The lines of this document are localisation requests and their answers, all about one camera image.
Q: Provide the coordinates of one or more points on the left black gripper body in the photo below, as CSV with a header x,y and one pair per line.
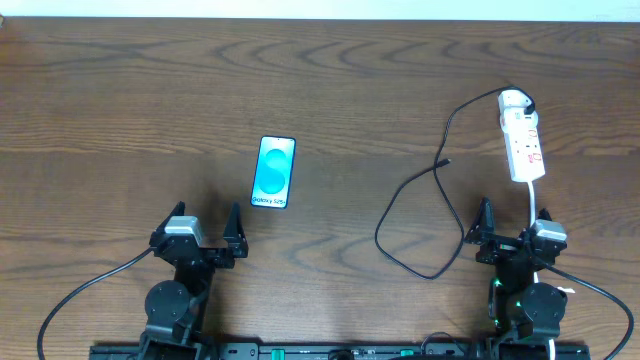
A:
x,y
201,252

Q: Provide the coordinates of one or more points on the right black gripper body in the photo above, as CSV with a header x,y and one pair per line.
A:
x,y
509,249

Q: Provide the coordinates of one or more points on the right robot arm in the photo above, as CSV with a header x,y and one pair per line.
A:
x,y
526,312

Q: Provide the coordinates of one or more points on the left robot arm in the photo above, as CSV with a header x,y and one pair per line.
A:
x,y
176,308

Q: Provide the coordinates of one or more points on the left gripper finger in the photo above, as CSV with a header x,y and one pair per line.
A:
x,y
234,234
174,222

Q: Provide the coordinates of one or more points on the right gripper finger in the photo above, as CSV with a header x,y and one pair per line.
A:
x,y
544,215
483,228

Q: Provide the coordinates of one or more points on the Samsung Galaxy smartphone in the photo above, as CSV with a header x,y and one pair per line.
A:
x,y
273,173

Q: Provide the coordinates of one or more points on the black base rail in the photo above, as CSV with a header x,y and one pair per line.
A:
x,y
254,351

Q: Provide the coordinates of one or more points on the white USB charger plug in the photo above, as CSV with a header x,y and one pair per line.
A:
x,y
513,98

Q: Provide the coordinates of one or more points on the white power strip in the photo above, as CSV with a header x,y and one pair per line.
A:
x,y
524,153

